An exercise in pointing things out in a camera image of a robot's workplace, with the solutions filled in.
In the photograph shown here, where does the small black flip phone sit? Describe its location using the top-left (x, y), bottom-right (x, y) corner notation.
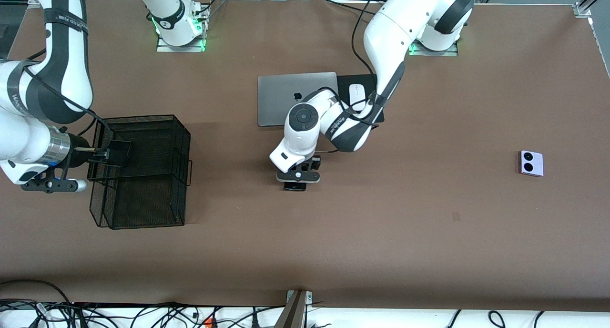
top-left (109, 140), bottom-right (133, 168)

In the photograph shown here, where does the lilac flip phone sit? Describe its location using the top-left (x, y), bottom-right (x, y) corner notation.
top-left (518, 150), bottom-right (544, 177)

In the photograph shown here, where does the silver laptop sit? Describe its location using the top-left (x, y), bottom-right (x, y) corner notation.
top-left (257, 72), bottom-right (339, 127)

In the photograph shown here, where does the white computer mouse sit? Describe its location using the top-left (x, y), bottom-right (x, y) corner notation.
top-left (349, 83), bottom-right (366, 110)

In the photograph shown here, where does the black mouse pad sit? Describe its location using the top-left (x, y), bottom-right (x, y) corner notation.
top-left (336, 74), bottom-right (385, 125)

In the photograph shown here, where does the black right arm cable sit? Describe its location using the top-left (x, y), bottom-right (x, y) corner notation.
top-left (24, 66), bottom-right (115, 143)

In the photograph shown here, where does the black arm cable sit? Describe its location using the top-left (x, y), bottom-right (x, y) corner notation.
top-left (24, 66), bottom-right (115, 143)
top-left (317, 0), bottom-right (382, 152)

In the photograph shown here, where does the black wire mesh tray organizer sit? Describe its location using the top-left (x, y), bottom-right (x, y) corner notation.
top-left (87, 114), bottom-right (193, 230)

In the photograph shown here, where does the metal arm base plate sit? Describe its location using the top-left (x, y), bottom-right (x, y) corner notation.
top-left (411, 40), bottom-right (459, 57)
top-left (156, 32), bottom-right (206, 53)

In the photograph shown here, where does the thick black cable loop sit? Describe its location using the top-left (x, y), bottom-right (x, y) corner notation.
top-left (0, 279), bottom-right (74, 309)

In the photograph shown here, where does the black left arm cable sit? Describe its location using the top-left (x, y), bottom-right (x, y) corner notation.
top-left (317, 0), bottom-right (382, 152)

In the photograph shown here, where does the grey camera stand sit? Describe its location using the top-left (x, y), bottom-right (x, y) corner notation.
top-left (274, 290), bottom-right (313, 328)

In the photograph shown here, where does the black table cable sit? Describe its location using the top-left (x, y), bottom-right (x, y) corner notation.
top-left (326, 0), bottom-right (370, 14)

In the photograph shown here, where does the aluminium frame profile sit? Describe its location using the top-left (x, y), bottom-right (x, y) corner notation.
top-left (574, 0), bottom-right (610, 19)

